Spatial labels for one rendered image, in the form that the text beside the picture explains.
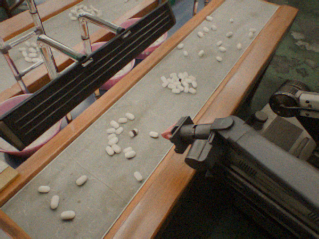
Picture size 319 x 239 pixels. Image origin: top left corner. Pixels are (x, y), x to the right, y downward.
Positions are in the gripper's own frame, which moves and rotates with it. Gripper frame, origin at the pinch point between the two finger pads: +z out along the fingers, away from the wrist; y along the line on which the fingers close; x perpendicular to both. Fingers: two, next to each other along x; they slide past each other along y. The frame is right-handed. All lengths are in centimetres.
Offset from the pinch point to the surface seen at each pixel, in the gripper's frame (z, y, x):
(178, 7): 51, -104, -22
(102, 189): 14.1, 21.3, 3.7
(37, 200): 24.8, 34.9, -5.0
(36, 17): 34, -6, -50
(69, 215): 14.2, 33.1, 1.4
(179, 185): -2.8, 7.6, 14.5
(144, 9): 52, -76, -33
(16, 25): 82, -20, -58
